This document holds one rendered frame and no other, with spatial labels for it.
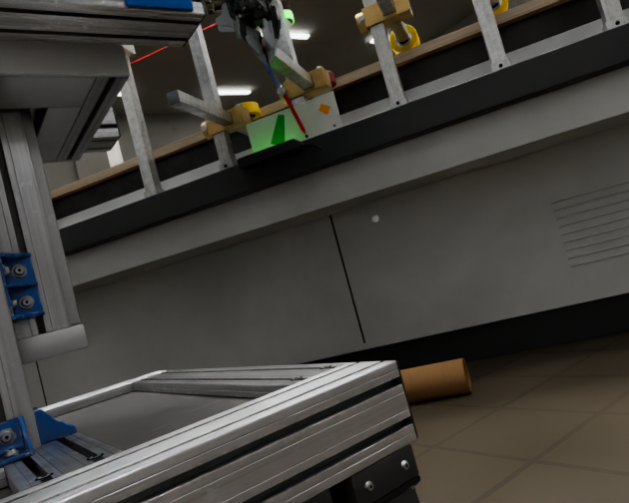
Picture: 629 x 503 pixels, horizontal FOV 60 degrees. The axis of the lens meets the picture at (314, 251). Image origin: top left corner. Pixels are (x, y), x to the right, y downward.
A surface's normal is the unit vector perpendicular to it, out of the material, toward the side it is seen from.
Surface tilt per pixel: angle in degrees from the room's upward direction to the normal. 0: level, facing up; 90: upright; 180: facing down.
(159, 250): 90
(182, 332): 90
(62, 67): 90
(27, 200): 90
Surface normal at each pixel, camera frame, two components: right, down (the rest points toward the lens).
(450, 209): -0.33, 0.04
